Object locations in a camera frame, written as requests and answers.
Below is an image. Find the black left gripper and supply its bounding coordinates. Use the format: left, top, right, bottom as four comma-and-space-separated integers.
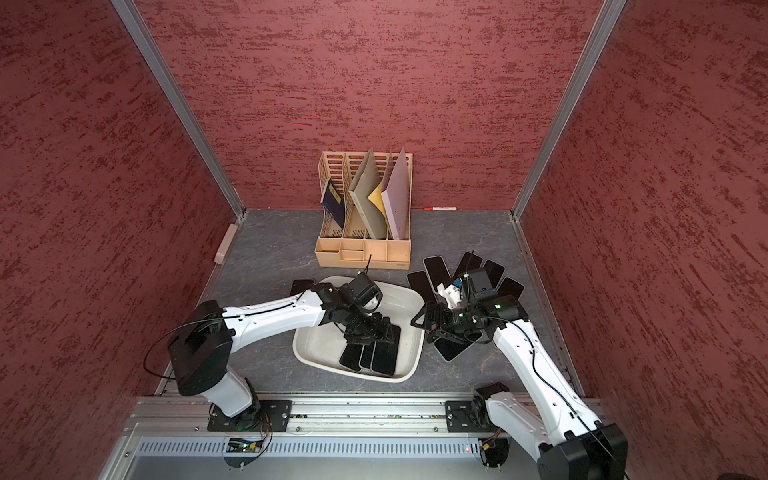
342, 303, 395, 344

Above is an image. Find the large pink case phone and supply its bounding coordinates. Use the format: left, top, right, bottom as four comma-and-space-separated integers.
434, 333, 481, 362

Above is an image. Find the white plastic storage tray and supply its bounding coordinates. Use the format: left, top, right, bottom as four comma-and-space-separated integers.
293, 276, 425, 383

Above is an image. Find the black phone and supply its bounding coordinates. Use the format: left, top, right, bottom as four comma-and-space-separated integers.
289, 279, 315, 296
497, 277, 525, 300
407, 271, 437, 303

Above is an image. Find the dark phone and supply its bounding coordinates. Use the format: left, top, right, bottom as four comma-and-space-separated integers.
453, 252, 483, 279

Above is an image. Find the white case phone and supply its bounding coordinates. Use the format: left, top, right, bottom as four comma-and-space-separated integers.
370, 325, 401, 377
423, 256, 452, 290
483, 260, 505, 288

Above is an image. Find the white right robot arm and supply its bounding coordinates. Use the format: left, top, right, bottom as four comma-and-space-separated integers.
411, 297, 629, 479

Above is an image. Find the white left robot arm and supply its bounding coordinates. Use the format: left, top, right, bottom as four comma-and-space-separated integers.
168, 275, 400, 419

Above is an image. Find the dark blue booklet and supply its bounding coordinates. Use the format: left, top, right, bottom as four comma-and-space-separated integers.
321, 179, 346, 229

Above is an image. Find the beige plastic file organizer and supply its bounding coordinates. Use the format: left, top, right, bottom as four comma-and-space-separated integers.
315, 151, 413, 270

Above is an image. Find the pink grey folder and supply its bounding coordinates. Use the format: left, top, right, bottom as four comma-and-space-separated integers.
381, 148, 410, 240

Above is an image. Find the yellow paper sheet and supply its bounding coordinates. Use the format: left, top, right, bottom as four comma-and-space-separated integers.
367, 183, 386, 217

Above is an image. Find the grey cardboard folder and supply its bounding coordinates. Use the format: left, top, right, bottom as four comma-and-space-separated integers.
349, 149, 388, 240

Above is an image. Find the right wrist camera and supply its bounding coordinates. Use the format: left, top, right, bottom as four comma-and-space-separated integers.
437, 268, 498, 310

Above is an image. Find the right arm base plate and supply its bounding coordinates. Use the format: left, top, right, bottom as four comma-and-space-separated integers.
445, 398, 499, 434

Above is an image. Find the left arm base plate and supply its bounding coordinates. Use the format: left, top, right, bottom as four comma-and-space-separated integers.
207, 399, 293, 433

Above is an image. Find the beige block at wall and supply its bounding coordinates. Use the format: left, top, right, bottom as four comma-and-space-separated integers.
214, 224, 239, 265

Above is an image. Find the aluminium front rail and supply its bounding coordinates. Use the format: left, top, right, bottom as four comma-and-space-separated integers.
98, 392, 631, 480

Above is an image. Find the aluminium left corner post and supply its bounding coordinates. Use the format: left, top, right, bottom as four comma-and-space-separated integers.
111, 0, 247, 222

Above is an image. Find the aluminium corner post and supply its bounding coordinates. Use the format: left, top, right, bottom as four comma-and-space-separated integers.
511, 0, 627, 224
111, 0, 247, 222

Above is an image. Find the aluminium right corner post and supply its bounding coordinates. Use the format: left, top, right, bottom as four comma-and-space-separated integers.
511, 0, 627, 224

